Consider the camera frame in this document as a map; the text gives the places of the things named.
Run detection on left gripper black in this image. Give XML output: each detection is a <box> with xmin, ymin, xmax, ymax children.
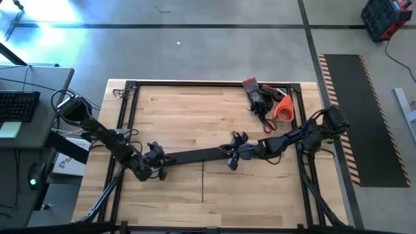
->
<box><xmin>142</xmin><ymin>140</ymin><xmax>178</xmax><ymax>181</ymax></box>

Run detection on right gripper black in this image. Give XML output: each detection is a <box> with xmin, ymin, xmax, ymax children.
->
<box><xmin>220</xmin><ymin>131</ymin><xmax>261</xmax><ymax>172</ymax></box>

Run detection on black duct cover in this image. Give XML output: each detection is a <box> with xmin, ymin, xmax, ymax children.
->
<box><xmin>164</xmin><ymin>146</ymin><xmax>235</xmax><ymax>165</ymax></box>

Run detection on black and red hand tool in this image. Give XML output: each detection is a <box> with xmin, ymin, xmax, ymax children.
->
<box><xmin>261</xmin><ymin>84</ymin><xmax>287</xmax><ymax>103</ymax></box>

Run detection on clear safety glasses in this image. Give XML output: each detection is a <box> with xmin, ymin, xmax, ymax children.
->
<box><xmin>112</xmin><ymin>86</ymin><xmax>131</xmax><ymax>99</ymax></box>

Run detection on white printed cardboard box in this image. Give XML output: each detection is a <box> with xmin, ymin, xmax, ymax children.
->
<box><xmin>51</xmin><ymin>136</ymin><xmax>92</xmax><ymax>177</ymax></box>

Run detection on black computer mouse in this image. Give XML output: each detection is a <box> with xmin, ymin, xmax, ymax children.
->
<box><xmin>27</xmin><ymin>160</ymin><xmax>47</xmax><ymax>192</ymax></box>

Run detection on grey desk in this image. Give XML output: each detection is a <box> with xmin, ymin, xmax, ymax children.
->
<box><xmin>0</xmin><ymin>64</ymin><xmax>75</xmax><ymax>150</ymax></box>

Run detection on black hazard-striped floor mat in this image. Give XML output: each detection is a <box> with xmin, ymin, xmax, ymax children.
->
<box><xmin>317</xmin><ymin>53</ymin><xmax>411</xmax><ymax>189</ymax></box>

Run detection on black keyboard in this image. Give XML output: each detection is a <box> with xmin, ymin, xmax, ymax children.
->
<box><xmin>0</xmin><ymin>90</ymin><xmax>41</xmax><ymax>124</ymax></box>

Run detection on pale green note pad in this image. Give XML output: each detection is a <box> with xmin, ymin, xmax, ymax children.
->
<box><xmin>0</xmin><ymin>121</ymin><xmax>23</xmax><ymax>140</ymax></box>

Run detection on grey metal profile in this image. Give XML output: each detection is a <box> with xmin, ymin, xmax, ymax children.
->
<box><xmin>393</xmin><ymin>86</ymin><xmax>416</xmax><ymax>144</ymax></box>

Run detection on black and red toolbox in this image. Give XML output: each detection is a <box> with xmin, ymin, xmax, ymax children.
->
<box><xmin>359</xmin><ymin>0</ymin><xmax>413</xmax><ymax>43</ymax></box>

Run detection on black tripod stand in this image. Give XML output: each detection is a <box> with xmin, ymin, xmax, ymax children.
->
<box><xmin>0</xmin><ymin>0</ymin><xmax>27</xmax><ymax>42</ymax></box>

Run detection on red-handled scissors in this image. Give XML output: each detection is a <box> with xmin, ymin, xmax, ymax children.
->
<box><xmin>262</xmin><ymin>118</ymin><xmax>280</xmax><ymax>135</ymax></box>

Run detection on black aluminium table frame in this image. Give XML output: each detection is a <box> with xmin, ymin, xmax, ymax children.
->
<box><xmin>73</xmin><ymin>79</ymin><xmax>350</xmax><ymax>234</ymax></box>

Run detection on black desk support frame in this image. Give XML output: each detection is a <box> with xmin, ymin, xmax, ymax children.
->
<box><xmin>40</xmin><ymin>129</ymin><xmax>90</xmax><ymax>212</ymax></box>

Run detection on black desk cable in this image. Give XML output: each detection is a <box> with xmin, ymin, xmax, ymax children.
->
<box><xmin>0</xmin><ymin>64</ymin><xmax>102</xmax><ymax>112</ymax></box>

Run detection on black floor cable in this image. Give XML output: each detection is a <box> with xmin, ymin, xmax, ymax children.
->
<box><xmin>384</xmin><ymin>38</ymin><xmax>416</xmax><ymax>83</ymax></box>

